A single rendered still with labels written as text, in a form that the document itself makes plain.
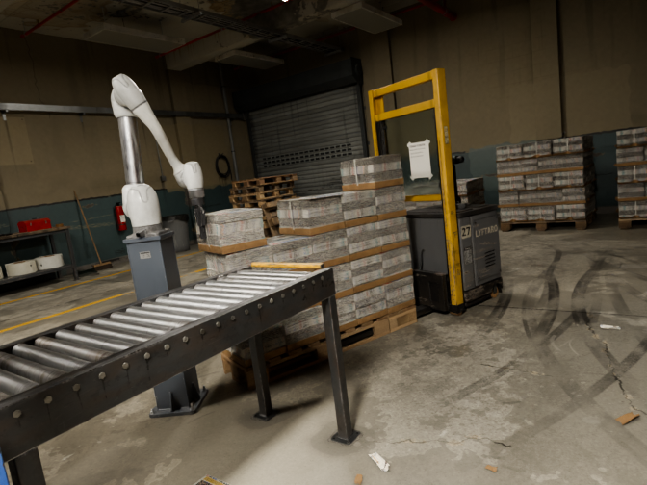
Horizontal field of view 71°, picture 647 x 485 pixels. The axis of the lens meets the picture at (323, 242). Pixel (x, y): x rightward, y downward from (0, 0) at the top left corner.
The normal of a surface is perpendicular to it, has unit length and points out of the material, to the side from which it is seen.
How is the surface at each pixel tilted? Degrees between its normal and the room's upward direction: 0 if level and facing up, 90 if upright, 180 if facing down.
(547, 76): 90
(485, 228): 90
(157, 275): 90
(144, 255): 90
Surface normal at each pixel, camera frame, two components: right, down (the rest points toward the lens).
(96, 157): 0.81, -0.01
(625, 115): -0.58, 0.19
